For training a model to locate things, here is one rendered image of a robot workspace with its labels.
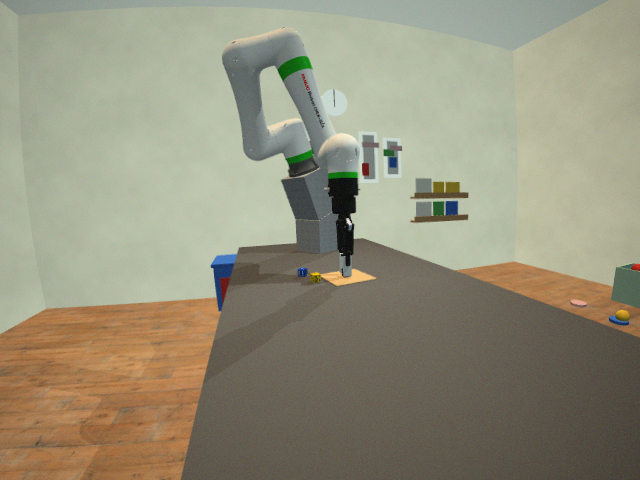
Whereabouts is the orange flat square mat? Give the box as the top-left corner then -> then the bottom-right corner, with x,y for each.
321,269 -> 377,287

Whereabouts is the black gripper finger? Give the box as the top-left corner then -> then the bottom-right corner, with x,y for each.
339,218 -> 354,277
336,219 -> 343,273

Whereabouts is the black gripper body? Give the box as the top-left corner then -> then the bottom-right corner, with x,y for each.
332,197 -> 356,231

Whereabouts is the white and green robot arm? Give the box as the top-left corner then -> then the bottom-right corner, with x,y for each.
222,28 -> 360,198

